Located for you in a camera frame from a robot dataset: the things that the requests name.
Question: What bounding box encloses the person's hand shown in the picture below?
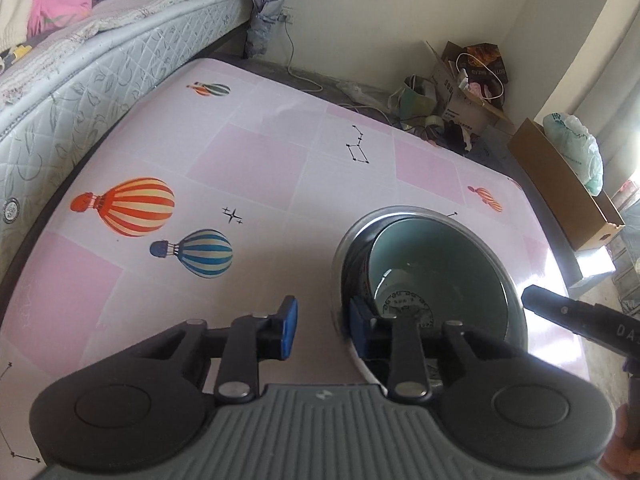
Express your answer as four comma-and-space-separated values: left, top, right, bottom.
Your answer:
600, 404, 640, 479

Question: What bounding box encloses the brown cardboard box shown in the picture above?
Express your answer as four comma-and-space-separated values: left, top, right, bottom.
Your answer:
508, 118, 625, 252

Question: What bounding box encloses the white quilted mattress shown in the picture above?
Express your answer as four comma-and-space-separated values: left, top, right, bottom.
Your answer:
1, 0, 253, 269

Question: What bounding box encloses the open box with clutter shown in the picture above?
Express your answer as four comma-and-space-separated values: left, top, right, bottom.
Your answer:
425, 42, 514, 136

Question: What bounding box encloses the green paper bag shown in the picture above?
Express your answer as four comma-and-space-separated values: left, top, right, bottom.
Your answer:
399, 75, 437, 124

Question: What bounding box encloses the steel bowl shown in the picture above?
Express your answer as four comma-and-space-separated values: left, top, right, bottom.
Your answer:
332, 206, 528, 404

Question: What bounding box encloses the teal ceramic bowl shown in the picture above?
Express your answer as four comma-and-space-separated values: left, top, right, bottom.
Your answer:
359, 217, 509, 339

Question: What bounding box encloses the white cable on floor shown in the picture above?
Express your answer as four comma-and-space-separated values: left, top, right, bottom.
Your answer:
282, 8, 327, 94

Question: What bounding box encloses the green white plastic bag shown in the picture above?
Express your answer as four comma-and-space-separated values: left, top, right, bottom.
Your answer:
542, 113, 603, 196

